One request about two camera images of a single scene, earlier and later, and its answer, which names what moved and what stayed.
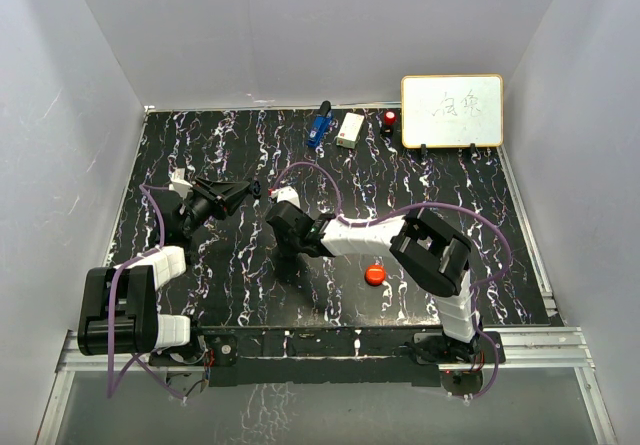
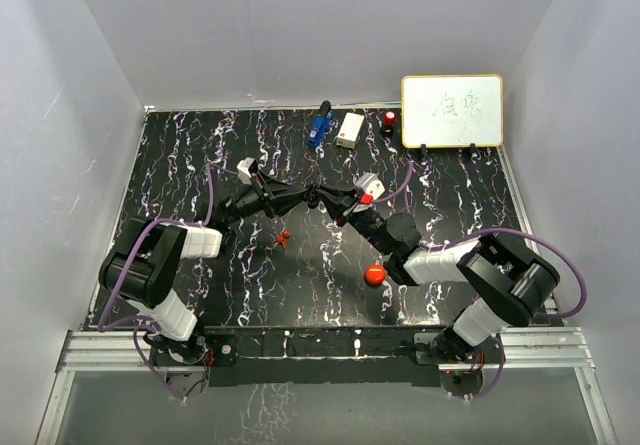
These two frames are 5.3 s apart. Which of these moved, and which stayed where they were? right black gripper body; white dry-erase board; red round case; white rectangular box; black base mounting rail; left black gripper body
Moved: right black gripper body; left black gripper body
Stayed: red round case; white dry-erase board; black base mounting rail; white rectangular box
